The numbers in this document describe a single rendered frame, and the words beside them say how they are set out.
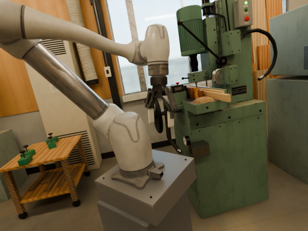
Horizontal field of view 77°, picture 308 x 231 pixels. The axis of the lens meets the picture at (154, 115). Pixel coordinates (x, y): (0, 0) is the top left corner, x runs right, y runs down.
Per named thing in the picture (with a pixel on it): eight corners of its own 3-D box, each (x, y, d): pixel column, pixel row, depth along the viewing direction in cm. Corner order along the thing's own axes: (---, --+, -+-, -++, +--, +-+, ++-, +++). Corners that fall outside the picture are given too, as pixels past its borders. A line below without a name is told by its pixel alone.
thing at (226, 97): (190, 93, 159) (189, 88, 158) (192, 92, 160) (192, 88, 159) (228, 102, 106) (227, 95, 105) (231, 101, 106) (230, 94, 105)
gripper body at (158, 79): (145, 77, 85) (146, 98, 86) (157, 75, 78) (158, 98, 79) (159, 77, 89) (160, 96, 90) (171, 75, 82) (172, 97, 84)
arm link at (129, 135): (123, 177, 75) (110, 125, 69) (112, 158, 91) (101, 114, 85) (160, 162, 81) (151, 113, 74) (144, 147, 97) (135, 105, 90)
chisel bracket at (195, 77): (188, 84, 149) (187, 73, 147) (205, 81, 151) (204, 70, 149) (191, 85, 141) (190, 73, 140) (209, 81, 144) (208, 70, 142)
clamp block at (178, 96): (164, 104, 148) (162, 92, 146) (181, 101, 150) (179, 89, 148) (169, 107, 134) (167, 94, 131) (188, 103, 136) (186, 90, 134)
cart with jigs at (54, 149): (45, 183, 237) (29, 134, 222) (92, 173, 243) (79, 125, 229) (16, 223, 173) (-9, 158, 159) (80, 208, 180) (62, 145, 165)
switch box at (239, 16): (234, 28, 132) (232, 2, 128) (247, 26, 133) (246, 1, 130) (239, 26, 126) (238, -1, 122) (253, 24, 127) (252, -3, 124)
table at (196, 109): (158, 103, 170) (157, 96, 169) (190, 97, 175) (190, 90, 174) (180, 118, 112) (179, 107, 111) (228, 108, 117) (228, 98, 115)
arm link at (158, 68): (156, 61, 76) (156, 76, 77) (173, 62, 82) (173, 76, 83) (143, 63, 84) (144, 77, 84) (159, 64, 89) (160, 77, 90)
